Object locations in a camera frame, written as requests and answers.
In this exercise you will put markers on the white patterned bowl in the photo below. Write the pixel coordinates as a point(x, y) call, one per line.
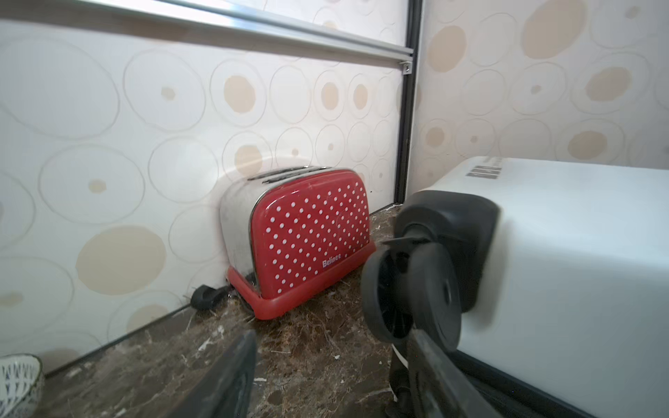
point(22, 385)

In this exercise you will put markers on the black toaster power plug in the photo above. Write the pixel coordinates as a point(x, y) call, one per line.
point(206, 298)

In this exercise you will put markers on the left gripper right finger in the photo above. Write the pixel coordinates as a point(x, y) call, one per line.
point(437, 386)

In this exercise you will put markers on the aluminium frame rail back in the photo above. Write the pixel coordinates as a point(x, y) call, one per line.
point(220, 24)

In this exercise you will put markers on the white hard-shell suitcase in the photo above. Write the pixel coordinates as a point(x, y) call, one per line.
point(544, 282)

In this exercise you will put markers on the red polka-dot toaster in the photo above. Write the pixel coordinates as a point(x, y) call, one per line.
point(293, 232)

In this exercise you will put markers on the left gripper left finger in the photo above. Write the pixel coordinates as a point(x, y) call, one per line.
point(225, 390)

